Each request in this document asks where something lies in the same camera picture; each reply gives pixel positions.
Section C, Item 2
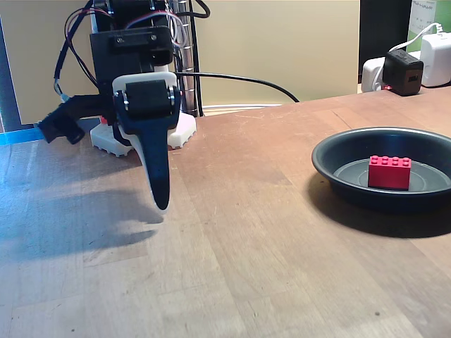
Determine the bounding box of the red lego block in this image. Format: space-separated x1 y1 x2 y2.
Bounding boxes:
368 155 412 192

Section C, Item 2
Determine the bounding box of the dark round bin dish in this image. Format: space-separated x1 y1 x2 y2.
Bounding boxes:
311 127 451 214

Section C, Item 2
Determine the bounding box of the chrome rack pole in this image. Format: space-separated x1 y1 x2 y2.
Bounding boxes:
175 0 200 117

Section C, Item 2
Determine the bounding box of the white power strip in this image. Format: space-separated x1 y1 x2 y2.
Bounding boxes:
361 57 388 93

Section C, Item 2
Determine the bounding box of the black panel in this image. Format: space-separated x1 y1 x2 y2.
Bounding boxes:
359 0 413 77

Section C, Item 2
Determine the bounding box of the black cube power adapter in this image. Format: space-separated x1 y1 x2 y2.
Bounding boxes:
383 49 424 96

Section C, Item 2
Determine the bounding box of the white power adapter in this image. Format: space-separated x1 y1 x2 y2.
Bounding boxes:
421 33 451 88

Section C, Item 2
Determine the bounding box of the green and white box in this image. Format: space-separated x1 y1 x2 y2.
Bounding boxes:
408 0 451 54

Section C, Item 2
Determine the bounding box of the black cable bundle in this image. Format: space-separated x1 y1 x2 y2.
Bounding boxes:
188 0 211 118

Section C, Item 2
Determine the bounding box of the black camera module on mount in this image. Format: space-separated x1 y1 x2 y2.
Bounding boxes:
37 94 116 144

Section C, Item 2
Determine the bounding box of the black camera cable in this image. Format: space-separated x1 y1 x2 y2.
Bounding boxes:
52 0 113 103

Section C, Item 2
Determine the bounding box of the dark vertical frame post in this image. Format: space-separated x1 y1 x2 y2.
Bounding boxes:
0 13 22 133

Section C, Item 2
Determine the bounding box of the white cable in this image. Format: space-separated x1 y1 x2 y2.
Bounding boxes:
373 23 444 89

